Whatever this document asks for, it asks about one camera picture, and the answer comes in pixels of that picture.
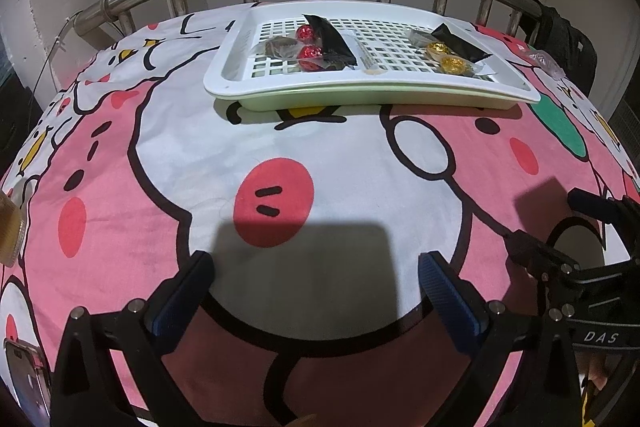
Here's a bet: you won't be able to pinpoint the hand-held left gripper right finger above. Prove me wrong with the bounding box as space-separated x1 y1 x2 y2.
419 251 593 427

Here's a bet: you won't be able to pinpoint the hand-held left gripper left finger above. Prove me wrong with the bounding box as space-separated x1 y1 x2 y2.
47 250 216 427

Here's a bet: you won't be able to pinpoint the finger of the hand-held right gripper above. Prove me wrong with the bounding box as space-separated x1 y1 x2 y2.
505 229 581 290
567 187 640 259

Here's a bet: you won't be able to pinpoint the black snack packet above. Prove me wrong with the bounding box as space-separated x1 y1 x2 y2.
302 13 357 66
431 22 491 60

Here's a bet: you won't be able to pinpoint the white grid plastic tray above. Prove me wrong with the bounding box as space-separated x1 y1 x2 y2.
202 1 542 112

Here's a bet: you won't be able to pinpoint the dark candy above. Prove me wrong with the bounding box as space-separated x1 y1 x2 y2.
255 34 301 60
407 28 436 50

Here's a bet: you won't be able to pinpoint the clear plastic wrappers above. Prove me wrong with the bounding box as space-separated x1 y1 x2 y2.
520 47 566 80

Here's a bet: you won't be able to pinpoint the phone in clear case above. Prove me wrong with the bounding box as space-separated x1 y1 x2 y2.
2 338 53 427

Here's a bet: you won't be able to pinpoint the dark cloth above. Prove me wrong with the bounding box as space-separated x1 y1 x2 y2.
520 0 598 88

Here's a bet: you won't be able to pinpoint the brown jar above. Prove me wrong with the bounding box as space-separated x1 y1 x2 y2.
0 187 30 269

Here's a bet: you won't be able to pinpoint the cartoon printed blanket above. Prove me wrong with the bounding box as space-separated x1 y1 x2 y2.
0 2 640 427

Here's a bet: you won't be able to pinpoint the clear wrapped bar in tray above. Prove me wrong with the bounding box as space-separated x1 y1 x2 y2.
345 32 383 75

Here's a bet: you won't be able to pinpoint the thin grey cable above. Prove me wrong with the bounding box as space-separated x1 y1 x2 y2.
30 19 83 100

